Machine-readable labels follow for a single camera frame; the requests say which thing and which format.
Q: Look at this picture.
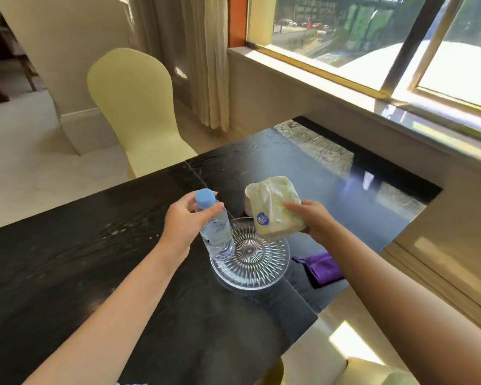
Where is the person's left hand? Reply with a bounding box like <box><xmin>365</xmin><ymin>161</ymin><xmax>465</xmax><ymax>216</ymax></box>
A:
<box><xmin>159</xmin><ymin>191</ymin><xmax>225</xmax><ymax>258</ymax></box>

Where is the person's right hand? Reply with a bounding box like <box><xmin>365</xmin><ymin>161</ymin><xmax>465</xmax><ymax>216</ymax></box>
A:
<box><xmin>283</xmin><ymin>200</ymin><xmax>340</xmax><ymax>249</ymax></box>

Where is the yellow tissue pack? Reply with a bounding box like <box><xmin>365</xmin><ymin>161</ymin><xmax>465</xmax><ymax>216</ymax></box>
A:
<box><xmin>245</xmin><ymin>176</ymin><xmax>307</xmax><ymax>240</ymax></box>

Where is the clear water bottle blue cap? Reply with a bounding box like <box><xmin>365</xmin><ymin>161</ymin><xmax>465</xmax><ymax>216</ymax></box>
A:
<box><xmin>194</xmin><ymin>188</ymin><xmax>236</xmax><ymax>261</ymax></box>

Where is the person's right forearm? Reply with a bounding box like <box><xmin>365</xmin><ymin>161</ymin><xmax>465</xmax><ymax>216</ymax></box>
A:
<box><xmin>324</xmin><ymin>230</ymin><xmax>481</xmax><ymax>385</ymax></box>

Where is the person's left forearm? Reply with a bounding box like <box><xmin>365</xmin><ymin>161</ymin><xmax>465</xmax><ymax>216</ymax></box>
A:
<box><xmin>22</xmin><ymin>239</ymin><xmax>191</xmax><ymax>385</ymax></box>

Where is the clear glass plate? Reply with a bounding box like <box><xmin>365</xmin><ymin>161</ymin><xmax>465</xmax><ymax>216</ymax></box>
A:
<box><xmin>210</xmin><ymin>217</ymin><xmax>291</xmax><ymax>291</ymax></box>

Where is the purple cloth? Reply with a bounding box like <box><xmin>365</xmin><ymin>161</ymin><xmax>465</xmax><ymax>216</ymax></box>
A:
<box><xmin>291</xmin><ymin>252</ymin><xmax>345</xmax><ymax>288</ymax></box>

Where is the cream yellow chair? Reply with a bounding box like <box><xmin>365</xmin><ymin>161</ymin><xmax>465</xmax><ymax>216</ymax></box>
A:
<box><xmin>87</xmin><ymin>47</ymin><xmax>199</xmax><ymax>180</ymax></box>

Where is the beige curtain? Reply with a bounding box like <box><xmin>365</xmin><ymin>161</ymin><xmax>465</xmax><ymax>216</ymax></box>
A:
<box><xmin>126</xmin><ymin>0</ymin><xmax>230</xmax><ymax>132</ymax></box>

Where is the cream cushioned seat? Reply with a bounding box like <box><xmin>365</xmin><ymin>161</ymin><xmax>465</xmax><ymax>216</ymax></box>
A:
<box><xmin>337</xmin><ymin>357</ymin><xmax>419</xmax><ymax>385</ymax></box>

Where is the gold framed window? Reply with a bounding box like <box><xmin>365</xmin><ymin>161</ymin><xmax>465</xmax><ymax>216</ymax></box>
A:
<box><xmin>228</xmin><ymin>0</ymin><xmax>481</xmax><ymax>137</ymax></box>

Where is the dark wooden chair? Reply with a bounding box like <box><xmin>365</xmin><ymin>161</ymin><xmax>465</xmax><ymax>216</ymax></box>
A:
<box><xmin>0</xmin><ymin>8</ymin><xmax>38</xmax><ymax>105</ymax></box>

